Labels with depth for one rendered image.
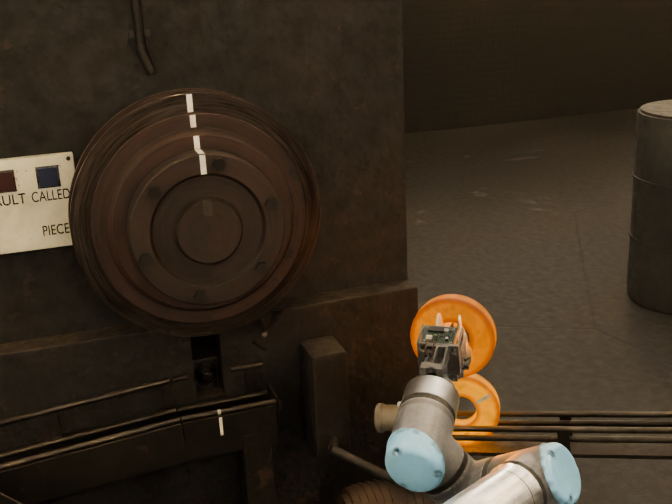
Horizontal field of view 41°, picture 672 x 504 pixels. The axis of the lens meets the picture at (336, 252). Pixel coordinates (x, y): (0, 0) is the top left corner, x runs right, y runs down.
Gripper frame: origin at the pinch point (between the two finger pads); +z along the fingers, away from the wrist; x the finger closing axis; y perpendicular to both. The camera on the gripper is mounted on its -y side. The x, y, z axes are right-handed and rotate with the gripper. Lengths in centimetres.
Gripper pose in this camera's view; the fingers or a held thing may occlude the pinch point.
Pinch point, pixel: (453, 326)
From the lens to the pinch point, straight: 163.8
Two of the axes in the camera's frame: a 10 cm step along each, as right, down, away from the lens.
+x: -9.6, -0.5, 2.9
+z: 2.7, -5.6, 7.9
